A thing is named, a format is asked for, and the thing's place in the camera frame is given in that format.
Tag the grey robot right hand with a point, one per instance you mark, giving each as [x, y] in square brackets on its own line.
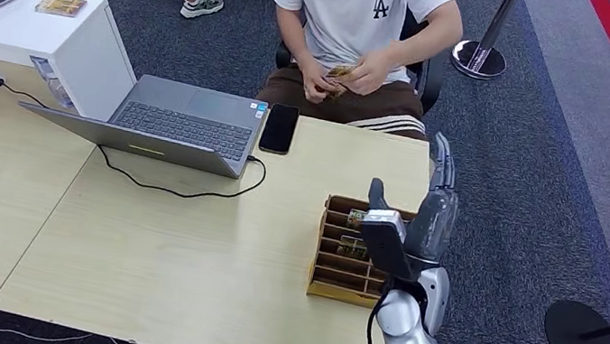
[433, 226]

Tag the person's right hand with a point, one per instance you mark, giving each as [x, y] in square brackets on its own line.
[313, 78]

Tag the person's left hand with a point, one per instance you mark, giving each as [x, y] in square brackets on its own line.
[371, 74]

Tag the hotel key card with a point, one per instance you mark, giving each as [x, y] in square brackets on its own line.
[355, 220]
[61, 6]
[351, 248]
[341, 71]

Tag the seated person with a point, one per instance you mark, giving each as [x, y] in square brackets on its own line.
[347, 7]

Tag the wooden card organizer box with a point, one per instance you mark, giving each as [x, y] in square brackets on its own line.
[323, 291]

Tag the black smartphone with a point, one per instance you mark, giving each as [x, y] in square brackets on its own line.
[279, 128]

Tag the grey open laptop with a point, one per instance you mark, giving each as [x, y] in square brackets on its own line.
[184, 128]

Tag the white cabinet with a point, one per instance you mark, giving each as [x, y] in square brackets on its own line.
[87, 53]

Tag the clear plastic holder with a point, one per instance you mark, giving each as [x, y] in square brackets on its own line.
[55, 85]

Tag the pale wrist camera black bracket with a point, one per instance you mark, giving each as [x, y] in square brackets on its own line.
[388, 243]

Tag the chrome stanchion post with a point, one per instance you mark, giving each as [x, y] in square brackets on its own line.
[479, 57]

